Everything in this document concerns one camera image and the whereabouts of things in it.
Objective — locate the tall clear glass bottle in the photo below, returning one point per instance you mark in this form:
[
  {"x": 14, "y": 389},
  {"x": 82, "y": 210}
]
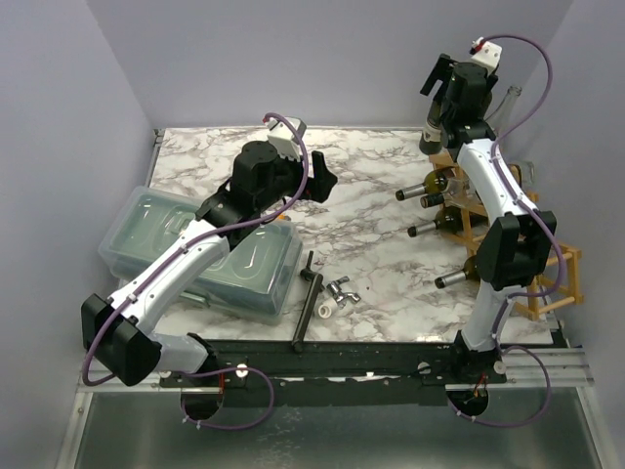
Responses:
[{"x": 499, "y": 119}]

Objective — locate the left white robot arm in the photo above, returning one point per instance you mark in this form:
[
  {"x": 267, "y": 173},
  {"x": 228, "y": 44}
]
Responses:
[{"x": 119, "y": 330}]

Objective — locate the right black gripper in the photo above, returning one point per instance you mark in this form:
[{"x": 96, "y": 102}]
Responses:
[{"x": 437, "y": 81}]

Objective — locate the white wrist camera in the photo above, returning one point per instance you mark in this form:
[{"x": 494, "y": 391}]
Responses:
[
  {"x": 486, "y": 54},
  {"x": 283, "y": 140}
]

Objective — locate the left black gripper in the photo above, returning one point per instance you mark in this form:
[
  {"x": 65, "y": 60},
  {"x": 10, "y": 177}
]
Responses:
[{"x": 322, "y": 182}]

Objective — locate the square clear liquor bottle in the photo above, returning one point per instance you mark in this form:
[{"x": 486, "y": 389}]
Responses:
[{"x": 458, "y": 191}]

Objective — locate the green bottle lowest rack slot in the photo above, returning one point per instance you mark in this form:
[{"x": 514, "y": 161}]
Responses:
[{"x": 467, "y": 272}]

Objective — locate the green bottle white label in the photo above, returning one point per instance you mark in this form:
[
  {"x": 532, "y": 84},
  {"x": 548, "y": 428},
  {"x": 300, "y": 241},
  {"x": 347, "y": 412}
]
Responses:
[{"x": 430, "y": 141}]

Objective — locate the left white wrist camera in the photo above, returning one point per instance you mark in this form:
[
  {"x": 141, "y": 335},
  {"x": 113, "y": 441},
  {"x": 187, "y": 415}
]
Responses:
[{"x": 283, "y": 140}]

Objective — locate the chrome faucet tap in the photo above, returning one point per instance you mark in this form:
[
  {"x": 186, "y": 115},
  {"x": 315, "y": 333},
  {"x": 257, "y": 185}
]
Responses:
[{"x": 338, "y": 298}]

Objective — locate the black mounting base bar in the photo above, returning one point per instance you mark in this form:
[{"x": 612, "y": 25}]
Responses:
[{"x": 312, "y": 373}]

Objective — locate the green bottle silver neck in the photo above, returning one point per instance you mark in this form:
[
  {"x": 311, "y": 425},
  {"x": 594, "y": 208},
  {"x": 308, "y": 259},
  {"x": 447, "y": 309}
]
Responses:
[{"x": 436, "y": 181}]

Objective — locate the black metal rod tool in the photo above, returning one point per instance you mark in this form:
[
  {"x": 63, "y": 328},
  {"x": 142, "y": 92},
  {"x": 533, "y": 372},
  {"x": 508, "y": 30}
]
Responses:
[{"x": 315, "y": 280}]

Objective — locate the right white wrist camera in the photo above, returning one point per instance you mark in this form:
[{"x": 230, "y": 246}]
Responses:
[{"x": 486, "y": 54}]

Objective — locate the clear plastic storage box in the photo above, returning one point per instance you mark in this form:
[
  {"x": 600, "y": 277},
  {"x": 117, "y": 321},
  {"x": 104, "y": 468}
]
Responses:
[{"x": 252, "y": 282}]

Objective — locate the green bottle rack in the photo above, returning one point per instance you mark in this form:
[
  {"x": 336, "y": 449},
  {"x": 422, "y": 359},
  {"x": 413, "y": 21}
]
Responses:
[{"x": 448, "y": 220}]

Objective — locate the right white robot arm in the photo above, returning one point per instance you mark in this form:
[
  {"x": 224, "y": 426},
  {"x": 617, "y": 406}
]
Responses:
[{"x": 519, "y": 239}]

